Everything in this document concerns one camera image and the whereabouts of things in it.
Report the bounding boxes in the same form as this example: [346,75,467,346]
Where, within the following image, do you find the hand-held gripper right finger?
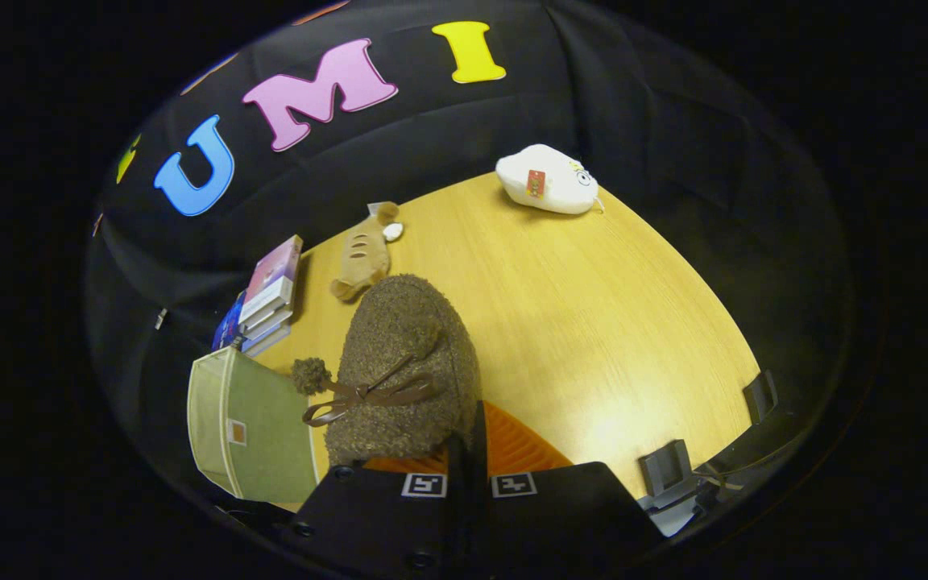
[472,400,666,580]

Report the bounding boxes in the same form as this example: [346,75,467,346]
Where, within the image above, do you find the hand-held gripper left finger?
[287,435,473,580]

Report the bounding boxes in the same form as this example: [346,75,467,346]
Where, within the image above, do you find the brown fuzzy shoe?
[291,274,483,468]

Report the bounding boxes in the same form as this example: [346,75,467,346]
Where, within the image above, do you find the green fabric storage box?
[188,346,320,504]

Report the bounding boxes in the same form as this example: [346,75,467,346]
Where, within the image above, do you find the white spine book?
[238,300,294,355]

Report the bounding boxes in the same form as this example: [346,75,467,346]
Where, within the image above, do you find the brown bread plush toy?
[329,201,405,304]

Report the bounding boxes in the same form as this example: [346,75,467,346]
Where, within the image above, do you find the pink cover book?
[242,235,305,323]

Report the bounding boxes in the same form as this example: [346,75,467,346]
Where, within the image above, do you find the white plush toy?
[496,143,604,216]

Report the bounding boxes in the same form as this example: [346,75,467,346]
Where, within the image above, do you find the black backdrop cloth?
[85,0,856,516]

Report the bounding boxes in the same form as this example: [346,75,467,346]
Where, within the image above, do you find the dark grey bracket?
[639,439,696,498]
[743,371,779,425]

